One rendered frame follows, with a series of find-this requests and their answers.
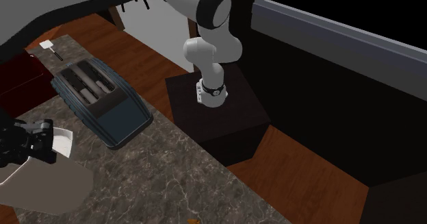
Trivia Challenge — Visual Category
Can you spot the window with grey frame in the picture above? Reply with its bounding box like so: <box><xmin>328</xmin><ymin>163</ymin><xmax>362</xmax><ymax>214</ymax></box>
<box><xmin>250</xmin><ymin>0</ymin><xmax>427</xmax><ymax>103</ymax></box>

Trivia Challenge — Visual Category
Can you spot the white spatula with black handle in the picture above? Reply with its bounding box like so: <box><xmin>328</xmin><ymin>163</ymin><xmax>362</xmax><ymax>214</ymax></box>
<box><xmin>38</xmin><ymin>40</ymin><xmax>64</xmax><ymax>62</ymax></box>

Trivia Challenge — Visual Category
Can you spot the dark robot stand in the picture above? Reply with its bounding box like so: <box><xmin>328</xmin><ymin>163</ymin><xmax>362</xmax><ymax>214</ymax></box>
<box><xmin>165</xmin><ymin>62</ymin><xmax>272</xmax><ymax>168</ymax></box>

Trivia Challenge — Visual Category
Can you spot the dark red box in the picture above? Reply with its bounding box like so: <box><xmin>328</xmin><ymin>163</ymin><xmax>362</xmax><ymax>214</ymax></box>
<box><xmin>0</xmin><ymin>51</ymin><xmax>60</xmax><ymax>119</ymax></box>

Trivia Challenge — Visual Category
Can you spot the dark blue toaster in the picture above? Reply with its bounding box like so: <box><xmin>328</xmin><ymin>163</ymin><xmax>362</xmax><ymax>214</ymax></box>
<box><xmin>51</xmin><ymin>58</ymin><xmax>155</xmax><ymax>151</ymax></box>

